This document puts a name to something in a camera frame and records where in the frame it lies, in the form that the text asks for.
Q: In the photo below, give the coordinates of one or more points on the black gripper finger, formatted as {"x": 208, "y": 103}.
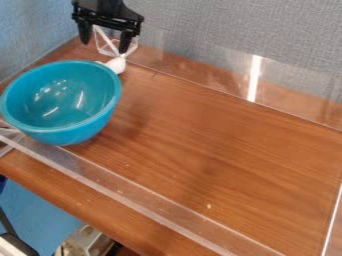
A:
{"x": 85, "y": 28}
{"x": 126, "y": 39}

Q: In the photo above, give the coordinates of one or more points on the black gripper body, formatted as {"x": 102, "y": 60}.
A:
{"x": 107, "y": 13}

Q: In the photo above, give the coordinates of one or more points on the white and brown toy mushroom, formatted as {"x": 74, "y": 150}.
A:
{"x": 117, "y": 64}

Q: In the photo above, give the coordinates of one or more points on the blue plastic bowl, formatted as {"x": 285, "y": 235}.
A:
{"x": 62, "y": 102}

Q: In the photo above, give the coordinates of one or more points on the white power strip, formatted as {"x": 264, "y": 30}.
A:
{"x": 86, "y": 242}

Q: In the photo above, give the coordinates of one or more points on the black and white object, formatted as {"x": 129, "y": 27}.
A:
{"x": 13, "y": 246}

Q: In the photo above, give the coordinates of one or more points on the clear acrylic barrier wall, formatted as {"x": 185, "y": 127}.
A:
{"x": 218, "y": 163}

